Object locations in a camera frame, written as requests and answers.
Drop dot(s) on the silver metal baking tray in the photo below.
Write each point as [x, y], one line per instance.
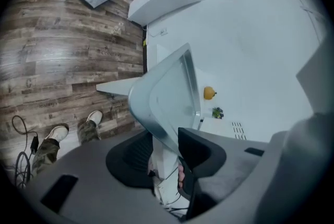
[169, 92]

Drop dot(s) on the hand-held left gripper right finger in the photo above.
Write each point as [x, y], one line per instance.
[221, 165]

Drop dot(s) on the person's white shoe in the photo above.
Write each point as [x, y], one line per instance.
[94, 118]
[57, 133]

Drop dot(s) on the white toaster oven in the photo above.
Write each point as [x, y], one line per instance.
[221, 129]

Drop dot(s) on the person's left white shoe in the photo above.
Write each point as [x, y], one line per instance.
[94, 118]

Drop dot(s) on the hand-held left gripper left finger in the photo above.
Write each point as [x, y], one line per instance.
[91, 178]

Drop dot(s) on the person's camouflage trousers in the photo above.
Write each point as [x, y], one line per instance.
[45, 155]

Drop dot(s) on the person's left hand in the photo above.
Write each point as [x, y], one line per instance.
[181, 176]

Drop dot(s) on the person's right white shoe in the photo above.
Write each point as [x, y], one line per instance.
[57, 133]

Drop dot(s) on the orange fruit-shaped toy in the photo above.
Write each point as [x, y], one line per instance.
[210, 93]

